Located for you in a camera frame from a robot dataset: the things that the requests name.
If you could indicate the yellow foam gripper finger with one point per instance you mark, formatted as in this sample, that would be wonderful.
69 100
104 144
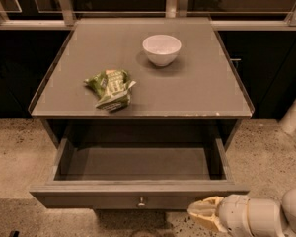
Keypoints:
206 213

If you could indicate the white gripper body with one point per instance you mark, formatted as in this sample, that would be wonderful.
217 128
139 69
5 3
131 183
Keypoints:
234 211

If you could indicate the grey top drawer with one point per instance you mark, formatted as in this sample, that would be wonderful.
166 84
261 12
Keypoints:
114 175

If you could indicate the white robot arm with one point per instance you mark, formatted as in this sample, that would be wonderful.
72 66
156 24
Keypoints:
269 218

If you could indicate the metal top drawer knob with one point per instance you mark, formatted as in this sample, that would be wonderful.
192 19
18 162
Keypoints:
141 203

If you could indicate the grey drawer cabinet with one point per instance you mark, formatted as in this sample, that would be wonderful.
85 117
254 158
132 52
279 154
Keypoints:
200 84

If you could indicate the green crumpled snack bag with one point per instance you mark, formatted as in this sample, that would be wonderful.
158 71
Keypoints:
113 87

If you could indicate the white ceramic bowl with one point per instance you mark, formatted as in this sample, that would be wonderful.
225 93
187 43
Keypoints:
161 50

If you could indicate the white cylindrical post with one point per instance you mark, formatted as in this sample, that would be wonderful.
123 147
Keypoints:
288 122

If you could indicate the metal railing frame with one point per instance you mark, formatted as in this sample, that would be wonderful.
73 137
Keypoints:
222 15

